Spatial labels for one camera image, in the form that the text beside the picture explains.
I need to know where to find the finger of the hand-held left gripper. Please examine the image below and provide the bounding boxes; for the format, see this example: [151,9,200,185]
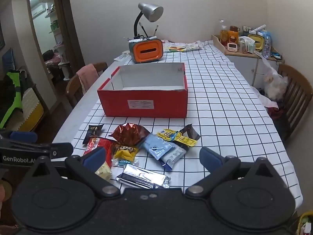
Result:
[0,141,74,161]
[0,128,38,144]

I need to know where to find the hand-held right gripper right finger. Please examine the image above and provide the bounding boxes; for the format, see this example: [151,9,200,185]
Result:
[185,147,278,198]

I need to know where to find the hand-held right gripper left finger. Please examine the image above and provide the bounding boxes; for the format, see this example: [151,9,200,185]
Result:
[24,147,121,199]

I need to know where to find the red snack packet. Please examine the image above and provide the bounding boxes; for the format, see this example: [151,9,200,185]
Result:
[83,137,116,167]

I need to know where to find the pale yellow snack packet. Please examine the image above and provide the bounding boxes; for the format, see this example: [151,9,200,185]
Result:
[95,162,113,182]

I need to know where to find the black snack packet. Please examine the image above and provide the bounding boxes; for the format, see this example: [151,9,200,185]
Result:
[82,124,105,145]

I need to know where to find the dark brown snack packet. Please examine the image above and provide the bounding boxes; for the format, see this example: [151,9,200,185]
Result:
[180,124,201,142]

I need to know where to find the blue striped candy wrapper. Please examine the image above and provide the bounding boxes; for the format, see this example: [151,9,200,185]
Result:
[112,159,139,167]

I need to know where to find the small yellow snack packet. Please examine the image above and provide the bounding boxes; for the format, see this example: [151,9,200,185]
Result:
[114,145,139,161]

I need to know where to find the white and blue snack packet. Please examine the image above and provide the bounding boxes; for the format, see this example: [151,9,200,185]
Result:
[160,145,187,169]

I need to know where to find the brown foil snack packet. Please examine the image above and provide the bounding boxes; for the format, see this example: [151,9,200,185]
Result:
[111,123,151,150]

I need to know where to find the yellow cartoon snack packet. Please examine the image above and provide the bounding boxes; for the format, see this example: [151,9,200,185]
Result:
[156,128,198,147]

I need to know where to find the silver foil snack packet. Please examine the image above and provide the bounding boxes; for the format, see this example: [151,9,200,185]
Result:
[116,164,170,189]

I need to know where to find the light blue snack packet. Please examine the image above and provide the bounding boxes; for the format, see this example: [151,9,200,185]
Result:
[140,133,174,161]

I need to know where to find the red cardboard box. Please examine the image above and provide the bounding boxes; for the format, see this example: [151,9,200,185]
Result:
[97,62,188,118]

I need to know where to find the yellow and white cushion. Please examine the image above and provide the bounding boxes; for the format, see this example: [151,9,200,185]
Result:
[18,87,44,131]

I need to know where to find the white checked tablecloth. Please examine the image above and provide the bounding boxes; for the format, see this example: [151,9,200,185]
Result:
[52,39,302,208]

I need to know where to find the wooden chair with towel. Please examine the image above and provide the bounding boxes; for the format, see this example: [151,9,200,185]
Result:
[66,62,108,108]

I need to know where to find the pink towel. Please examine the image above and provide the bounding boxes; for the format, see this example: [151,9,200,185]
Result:
[76,64,98,95]

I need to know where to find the white cabinet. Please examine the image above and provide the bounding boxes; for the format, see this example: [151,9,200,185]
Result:
[225,54,284,89]

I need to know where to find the clear plastic bag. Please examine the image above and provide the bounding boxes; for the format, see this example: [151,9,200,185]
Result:
[260,54,289,102]

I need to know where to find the wooden slatted chair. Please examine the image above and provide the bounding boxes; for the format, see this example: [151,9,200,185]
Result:
[277,64,313,140]

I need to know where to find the yellow bag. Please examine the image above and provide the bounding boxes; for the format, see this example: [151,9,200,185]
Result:
[296,211,313,235]

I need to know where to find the colourful printed bag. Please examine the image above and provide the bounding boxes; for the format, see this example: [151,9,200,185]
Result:
[163,40,204,53]

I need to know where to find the orange and green tissue box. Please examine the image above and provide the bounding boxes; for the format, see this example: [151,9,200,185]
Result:
[129,36,164,64]

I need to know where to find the yellow tissue box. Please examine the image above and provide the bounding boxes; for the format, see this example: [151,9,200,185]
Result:
[247,34,264,52]

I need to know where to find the orange thermos bottle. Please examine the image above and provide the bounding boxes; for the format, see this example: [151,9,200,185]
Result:
[228,26,240,46]

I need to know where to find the clear water bottle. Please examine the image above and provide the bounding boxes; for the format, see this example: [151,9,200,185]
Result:
[262,32,272,59]

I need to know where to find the white tube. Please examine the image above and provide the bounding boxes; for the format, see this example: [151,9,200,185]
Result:
[249,24,266,33]

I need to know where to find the grey desk lamp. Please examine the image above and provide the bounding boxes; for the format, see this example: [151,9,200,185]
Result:
[133,3,164,40]

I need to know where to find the wooden door frame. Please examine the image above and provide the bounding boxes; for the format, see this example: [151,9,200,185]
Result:
[26,0,84,108]

